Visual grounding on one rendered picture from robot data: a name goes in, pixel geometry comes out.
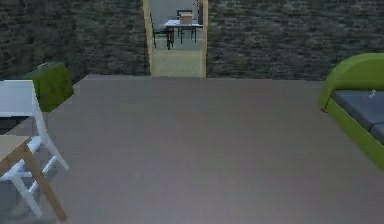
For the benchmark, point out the white chair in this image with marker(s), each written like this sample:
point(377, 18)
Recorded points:
point(18, 98)

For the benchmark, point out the dark green chair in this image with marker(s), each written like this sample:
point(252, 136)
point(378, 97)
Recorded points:
point(184, 12)
point(159, 33)

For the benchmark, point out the tan cardboard box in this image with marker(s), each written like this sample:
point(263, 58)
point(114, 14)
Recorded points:
point(186, 18)

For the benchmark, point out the white table with dark legs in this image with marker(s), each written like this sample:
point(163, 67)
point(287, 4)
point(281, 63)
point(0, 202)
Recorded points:
point(175, 24)

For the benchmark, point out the green cube ottoman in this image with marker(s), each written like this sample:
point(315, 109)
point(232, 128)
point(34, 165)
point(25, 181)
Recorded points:
point(51, 85)

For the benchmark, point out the green sofa with grey cushions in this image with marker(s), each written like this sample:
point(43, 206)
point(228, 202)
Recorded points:
point(358, 73)

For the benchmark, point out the light wooden table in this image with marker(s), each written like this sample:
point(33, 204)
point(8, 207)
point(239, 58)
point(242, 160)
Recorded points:
point(11, 145)

